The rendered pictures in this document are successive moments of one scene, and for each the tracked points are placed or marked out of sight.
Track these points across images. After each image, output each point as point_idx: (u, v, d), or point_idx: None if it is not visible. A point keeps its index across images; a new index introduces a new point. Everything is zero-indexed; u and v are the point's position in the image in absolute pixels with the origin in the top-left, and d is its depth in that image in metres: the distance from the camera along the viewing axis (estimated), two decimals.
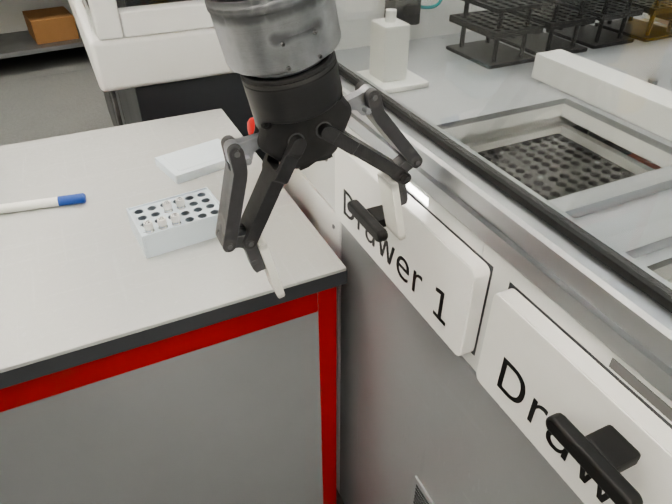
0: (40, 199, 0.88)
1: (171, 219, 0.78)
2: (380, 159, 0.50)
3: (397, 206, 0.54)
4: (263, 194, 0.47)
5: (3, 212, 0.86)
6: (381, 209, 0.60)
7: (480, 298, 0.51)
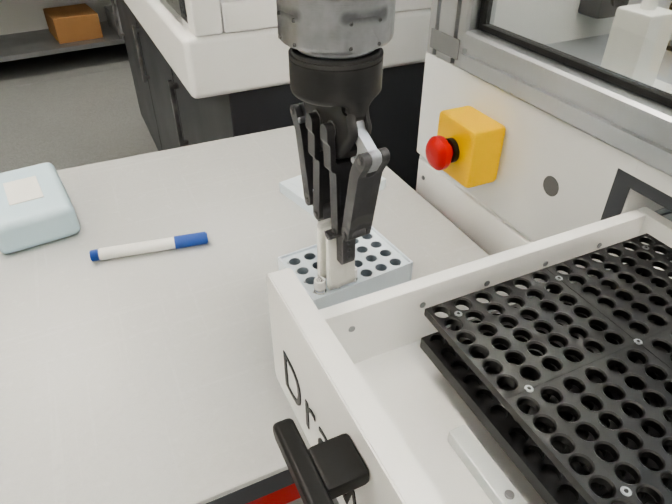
0: (152, 240, 0.68)
1: None
2: (335, 202, 0.50)
3: (326, 253, 0.54)
4: (316, 168, 0.52)
5: (106, 258, 0.67)
6: (339, 450, 0.29)
7: None
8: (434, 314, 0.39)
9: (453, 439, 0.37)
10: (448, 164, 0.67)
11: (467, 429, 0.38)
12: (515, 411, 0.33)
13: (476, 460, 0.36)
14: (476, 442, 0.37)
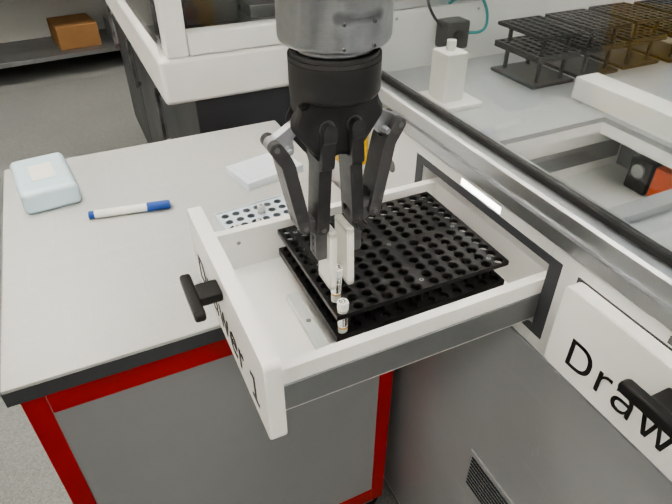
0: (131, 205, 0.98)
1: None
2: (360, 191, 0.51)
3: (350, 250, 0.54)
4: (317, 185, 0.49)
5: (99, 216, 0.97)
6: (209, 285, 0.60)
7: (277, 388, 0.51)
8: (282, 232, 0.70)
9: (287, 298, 0.68)
10: None
11: (296, 294, 0.68)
12: (307, 274, 0.63)
13: (296, 307, 0.66)
14: (299, 299, 0.67)
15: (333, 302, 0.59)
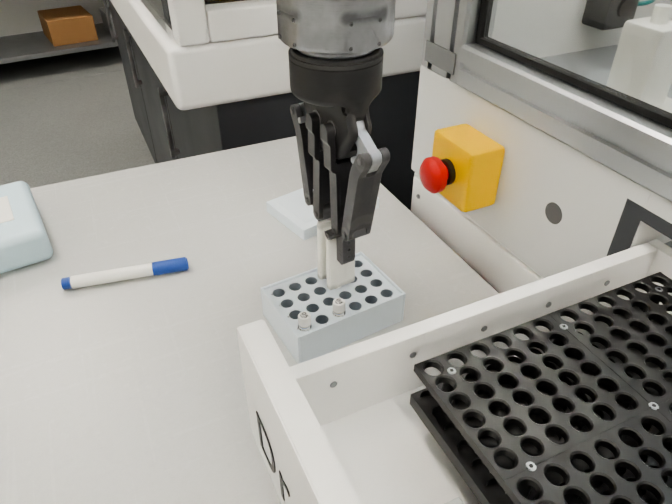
0: (128, 267, 0.64)
1: (332, 307, 0.54)
2: (335, 202, 0.50)
3: (326, 253, 0.54)
4: (316, 168, 0.52)
5: (79, 286, 0.62)
6: None
7: None
8: (425, 371, 0.35)
9: None
10: (444, 186, 0.63)
11: (461, 503, 0.34)
12: (515, 496, 0.28)
13: None
14: None
15: None
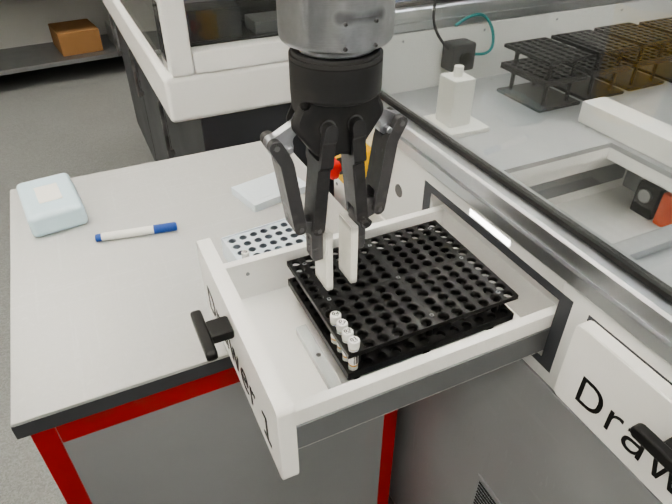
0: (138, 228, 0.98)
1: (333, 322, 0.61)
2: (363, 189, 0.51)
3: (354, 248, 0.54)
4: (315, 185, 0.49)
5: (106, 239, 0.97)
6: (220, 322, 0.60)
7: (290, 432, 0.51)
8: (291, 264, 0.70)
9: (297, 331, 0.68)
10: (341, 175, 0.97)
11: (306, 326, 0.68)
12: (317, 309, 0.63)
13: (306, 340, 0.66)
14: (309, 332, 0.67)
15: None
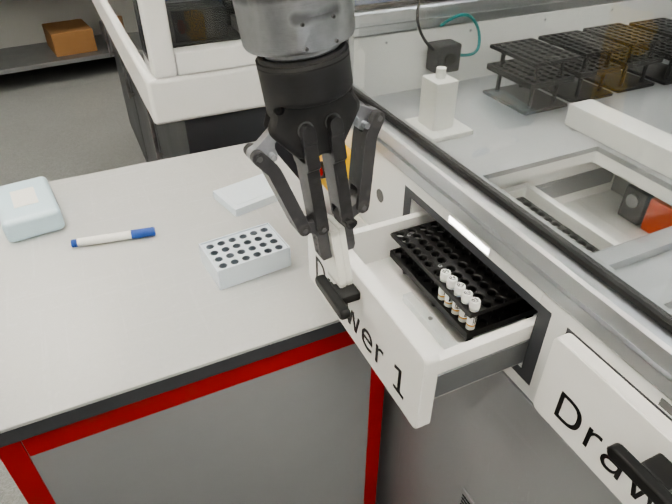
0: (115, 233, 0.96)
1: (450, 286, 0.65)
2: (346, 189, 0.51)
3: (344, 250, 0.54)
4: (308, 186, 0.50)
5: (82, 245, 0.95)
6: (346, 285, 0.64)
7: (432, 380, 0.55)
8: (396, 235, 0.74)
9: (405, 298, 0.72)
10: (323, 179, 0.95)
11: (412, 293, 0.72)
12: (431, 274, 0.67)
13: (415, 305, 0.70)
14: (416, 298, 0.72)
15: None
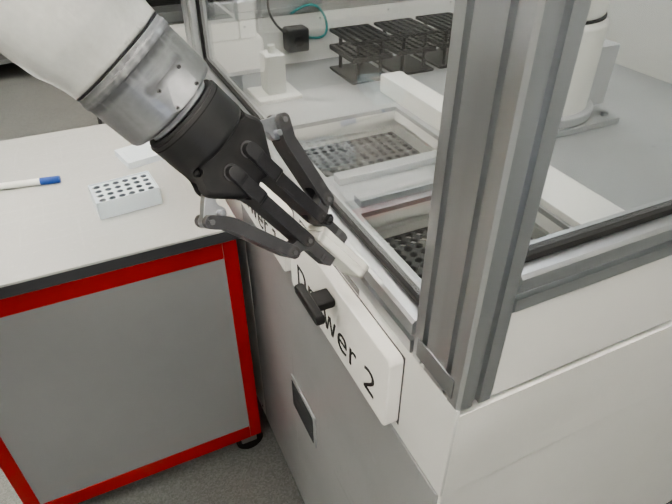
0: (26, 180, 1.20)
1: None
2: (302, 195, 0.51)
3: (340, 245, 0.54)
4: (269, 216, 0.50)
5: None
6: None
7: None
8: None
9: None
10: None
11: None
12: None
13: None
14: None
15: None
